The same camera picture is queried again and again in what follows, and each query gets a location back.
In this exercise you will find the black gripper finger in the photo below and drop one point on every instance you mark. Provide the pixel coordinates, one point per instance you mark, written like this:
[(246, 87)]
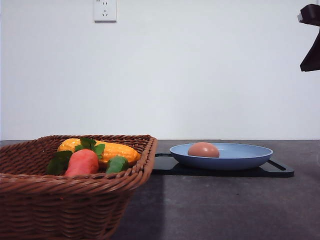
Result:
[(310, 14)]

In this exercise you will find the blue plastic plate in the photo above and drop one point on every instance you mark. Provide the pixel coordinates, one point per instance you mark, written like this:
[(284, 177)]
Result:
[(232, 157)]

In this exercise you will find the brown egg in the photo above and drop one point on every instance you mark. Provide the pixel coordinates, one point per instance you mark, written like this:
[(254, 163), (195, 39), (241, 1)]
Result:
[(203, 149)]

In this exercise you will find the brown woven wicker basket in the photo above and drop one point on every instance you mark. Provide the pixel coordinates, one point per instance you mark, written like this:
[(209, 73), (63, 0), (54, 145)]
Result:
[(36, 205)]

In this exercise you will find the black serving tray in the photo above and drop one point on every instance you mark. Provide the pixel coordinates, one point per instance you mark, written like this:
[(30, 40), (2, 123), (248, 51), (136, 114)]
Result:
[(165, 165)]

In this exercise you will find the yellow toy corn cob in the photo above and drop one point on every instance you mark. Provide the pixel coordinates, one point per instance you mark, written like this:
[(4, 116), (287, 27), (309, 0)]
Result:
[(111, 150)]

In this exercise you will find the green toy vegetable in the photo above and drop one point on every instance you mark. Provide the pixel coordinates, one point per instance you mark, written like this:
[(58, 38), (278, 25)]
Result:
[(116, 164)]

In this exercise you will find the orange toy carrot with leaves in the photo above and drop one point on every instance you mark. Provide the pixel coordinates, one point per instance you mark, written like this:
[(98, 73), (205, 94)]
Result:
[(82, 162)]

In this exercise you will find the white wall power socket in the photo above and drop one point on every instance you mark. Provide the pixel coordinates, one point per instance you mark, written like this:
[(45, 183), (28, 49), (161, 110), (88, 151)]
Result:
[(105, 11)]

